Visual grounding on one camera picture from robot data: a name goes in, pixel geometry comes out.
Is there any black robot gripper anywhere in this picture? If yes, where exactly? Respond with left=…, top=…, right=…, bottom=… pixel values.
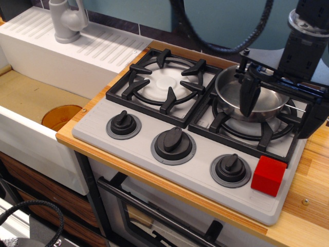
left=240, top=38, right=328, bottom=139

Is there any small stainless steel pan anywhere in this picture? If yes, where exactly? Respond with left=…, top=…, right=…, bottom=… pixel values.
left=214, top=65, right=305, bottom=122

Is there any red wooden cube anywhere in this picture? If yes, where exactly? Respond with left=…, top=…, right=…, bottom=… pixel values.
left=251, top=155, right=287, bottom=197

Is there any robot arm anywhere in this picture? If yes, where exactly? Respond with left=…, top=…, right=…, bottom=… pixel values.
left=235, top=1, right=328, bottom=139

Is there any black right stove knob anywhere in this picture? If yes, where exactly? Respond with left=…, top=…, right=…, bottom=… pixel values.
left=210, top=153, right=251, bottom=188

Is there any black stove knob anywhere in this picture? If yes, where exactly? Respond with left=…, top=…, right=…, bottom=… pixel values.
left=210, top=153, right=251, bottom=188
left=151, top=127, right=196, bottom=166
left=106, top=110, right=142, bottom=140

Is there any grey toy stove top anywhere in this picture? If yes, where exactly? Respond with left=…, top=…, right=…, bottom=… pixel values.
left=71, top=48, right=306, bottom=226

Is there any black middle stove knob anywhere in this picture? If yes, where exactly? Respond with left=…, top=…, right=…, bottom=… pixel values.
left=151, top=127, right=196, bottom=166

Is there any black left stove knob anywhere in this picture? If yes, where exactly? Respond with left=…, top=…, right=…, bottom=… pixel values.
left=106, top=110, right=142, bottom=140

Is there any black right burner grate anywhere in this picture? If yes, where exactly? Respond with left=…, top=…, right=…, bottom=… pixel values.
left=188, top=89, right=306, bottom=165

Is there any black burner grate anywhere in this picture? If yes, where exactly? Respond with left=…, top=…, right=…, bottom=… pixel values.
left=106, top=49, right=222, bottom=128
left=188, top=89, right=306, bottom=165

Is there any black left burner grate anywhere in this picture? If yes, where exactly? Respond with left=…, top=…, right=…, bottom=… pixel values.
left=106, top=49, right=222, bottom=128

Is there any toy oven door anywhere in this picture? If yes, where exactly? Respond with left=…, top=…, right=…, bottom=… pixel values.
left=89, top=160, right=271, bottom=246

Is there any orange plastic sink drain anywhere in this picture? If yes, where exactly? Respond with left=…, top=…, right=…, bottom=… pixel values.
left=41, top=104, right=82, bottom=131

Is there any grey toy faucet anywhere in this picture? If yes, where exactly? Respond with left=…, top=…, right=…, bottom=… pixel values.
left=49, top=0, right=88, bottom=44

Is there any white toy sink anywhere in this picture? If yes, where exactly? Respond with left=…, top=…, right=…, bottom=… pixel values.
left=1, top=7, right=151, bottom=195

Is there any wooden drawer front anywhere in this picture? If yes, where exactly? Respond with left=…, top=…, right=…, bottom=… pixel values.
left=0, top=151, right=107, bottom=247

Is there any black braided cable loop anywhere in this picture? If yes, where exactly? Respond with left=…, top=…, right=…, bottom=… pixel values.
left=168, top=0, right=273, bottom=55

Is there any black oven door handle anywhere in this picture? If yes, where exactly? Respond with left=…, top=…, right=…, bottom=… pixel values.
left=97, top=174, right=223, bottom=246

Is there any black braided cable foreground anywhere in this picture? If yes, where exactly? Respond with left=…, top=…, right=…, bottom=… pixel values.
left=1, top=200, right=65, bottom=246

